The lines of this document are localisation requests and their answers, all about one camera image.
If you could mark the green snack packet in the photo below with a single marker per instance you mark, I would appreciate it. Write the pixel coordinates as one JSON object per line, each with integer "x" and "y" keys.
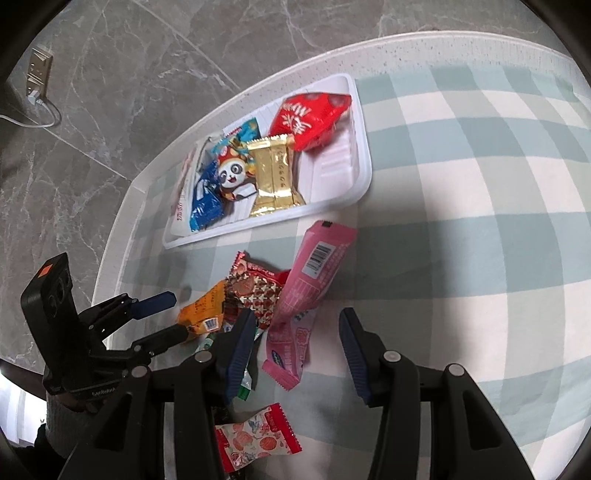
{"x": 247, "y": 383}

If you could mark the gold wall socket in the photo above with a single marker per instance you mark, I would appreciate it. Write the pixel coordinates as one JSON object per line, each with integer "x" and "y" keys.
{"x": 37, "y": 69}

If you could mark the light blue panda snack packet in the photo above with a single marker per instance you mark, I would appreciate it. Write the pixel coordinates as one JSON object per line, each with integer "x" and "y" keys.
{"x": 231, "y": 170}

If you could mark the white clear snack packet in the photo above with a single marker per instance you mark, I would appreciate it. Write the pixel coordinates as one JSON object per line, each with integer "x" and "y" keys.
{"x": 182, "y": 203}

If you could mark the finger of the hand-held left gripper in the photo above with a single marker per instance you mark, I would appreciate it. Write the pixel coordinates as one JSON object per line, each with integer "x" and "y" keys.
{"x": 157, "y": 302}
{"x": 161, "y": 339}

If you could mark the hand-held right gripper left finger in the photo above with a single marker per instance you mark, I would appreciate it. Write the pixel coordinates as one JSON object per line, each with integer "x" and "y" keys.
{"x": 238, "y": 350}

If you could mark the orange snack packet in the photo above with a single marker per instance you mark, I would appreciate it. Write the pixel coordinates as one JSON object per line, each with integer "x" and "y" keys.
{"x": 205, "y": 307}

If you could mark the white plastic tray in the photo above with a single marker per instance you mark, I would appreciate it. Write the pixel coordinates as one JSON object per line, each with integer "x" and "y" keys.
{"x": 337, "y": 184}

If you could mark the red white candy packet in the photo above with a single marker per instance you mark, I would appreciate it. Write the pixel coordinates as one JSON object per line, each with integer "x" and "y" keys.
{"x": 258, "y": 438}

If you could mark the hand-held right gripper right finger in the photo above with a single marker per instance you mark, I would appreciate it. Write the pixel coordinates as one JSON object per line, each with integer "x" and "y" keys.
{"x": 355, "y": 355}

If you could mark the green white checked tablecloth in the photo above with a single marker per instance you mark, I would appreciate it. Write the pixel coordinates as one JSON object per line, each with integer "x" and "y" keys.
{"x": 461, "y": 230}

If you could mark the gold snack packet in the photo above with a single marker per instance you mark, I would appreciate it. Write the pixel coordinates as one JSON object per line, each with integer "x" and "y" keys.
{"x": 274, "y": 175}

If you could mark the pink snack packet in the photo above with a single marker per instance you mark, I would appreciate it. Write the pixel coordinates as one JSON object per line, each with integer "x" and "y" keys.
{"x": 300, "y": 295}

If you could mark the person's left forearm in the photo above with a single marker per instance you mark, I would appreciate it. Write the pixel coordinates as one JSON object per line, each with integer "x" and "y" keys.
{"x": 67, "y": 429}

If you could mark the red brown patterned snack packet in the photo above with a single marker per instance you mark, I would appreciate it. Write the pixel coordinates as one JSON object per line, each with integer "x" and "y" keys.
{"x": 256, "y": 290}

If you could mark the white plug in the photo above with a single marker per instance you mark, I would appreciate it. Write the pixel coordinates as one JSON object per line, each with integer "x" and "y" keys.
{"x": 34, "y": 98}

